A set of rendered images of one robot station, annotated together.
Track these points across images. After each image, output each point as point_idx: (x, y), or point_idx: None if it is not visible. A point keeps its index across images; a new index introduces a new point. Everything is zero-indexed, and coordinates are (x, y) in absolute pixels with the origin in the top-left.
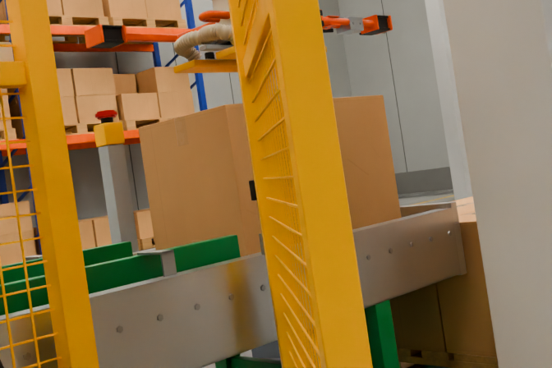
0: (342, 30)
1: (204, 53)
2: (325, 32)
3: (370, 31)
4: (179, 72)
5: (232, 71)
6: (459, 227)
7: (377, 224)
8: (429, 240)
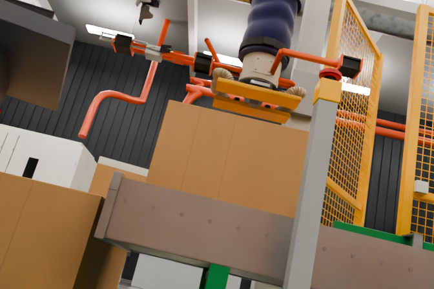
0: (161, 58)
1: (279, 89)
2: (166, 52)
3: (130, 52)
4: (297, 101)
5: (248, 89)
6: None
7: None
8: None
